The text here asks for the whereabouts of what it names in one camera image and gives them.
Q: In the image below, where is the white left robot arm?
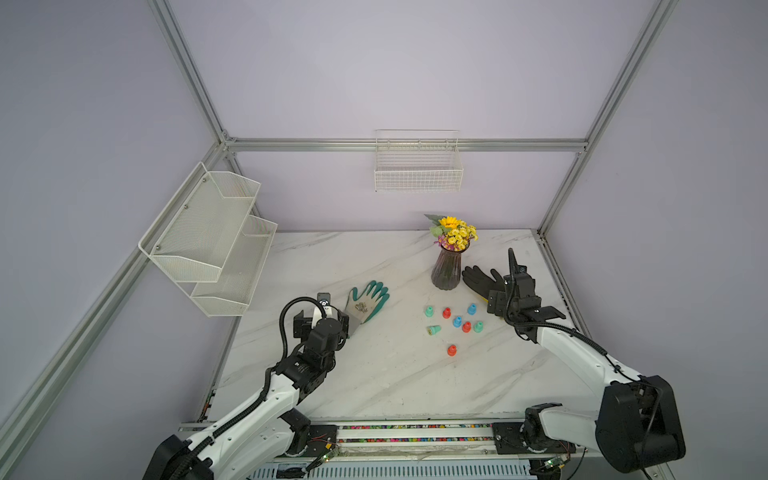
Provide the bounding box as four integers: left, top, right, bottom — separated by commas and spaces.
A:
143, 293, 349, 479

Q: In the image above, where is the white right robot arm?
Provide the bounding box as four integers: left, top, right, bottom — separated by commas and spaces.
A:
488, 252, 686, 473

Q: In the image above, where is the green grey work glove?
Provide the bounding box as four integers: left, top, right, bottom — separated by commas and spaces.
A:
343, 280, 389, 335

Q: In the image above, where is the black yellow work glove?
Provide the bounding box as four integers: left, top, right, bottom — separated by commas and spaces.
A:
462, 265, 506, 300

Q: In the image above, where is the dark glass flower vase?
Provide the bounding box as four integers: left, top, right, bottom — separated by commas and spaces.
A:
431, 247, 463, 291

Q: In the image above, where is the yellow artificial flower bouquet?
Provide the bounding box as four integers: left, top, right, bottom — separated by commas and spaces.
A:
425, 214, 478, 253

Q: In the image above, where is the white two-tier mesh shelf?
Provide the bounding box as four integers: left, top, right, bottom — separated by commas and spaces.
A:
138, 163, 277, 317

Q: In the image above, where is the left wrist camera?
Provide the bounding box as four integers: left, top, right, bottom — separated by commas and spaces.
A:
317, 292, 331, 307

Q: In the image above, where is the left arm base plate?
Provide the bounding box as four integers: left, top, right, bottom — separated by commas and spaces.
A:
284, 425, 338, 457

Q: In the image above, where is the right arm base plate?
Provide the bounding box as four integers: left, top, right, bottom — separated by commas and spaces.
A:
491, 422, 576, 455

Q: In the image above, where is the aluminium front rail frame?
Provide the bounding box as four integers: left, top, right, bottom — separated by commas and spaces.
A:
157, 415, 676, 480

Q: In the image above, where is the white wire wall basket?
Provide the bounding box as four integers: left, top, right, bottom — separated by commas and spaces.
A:
374, 129, 464, 193

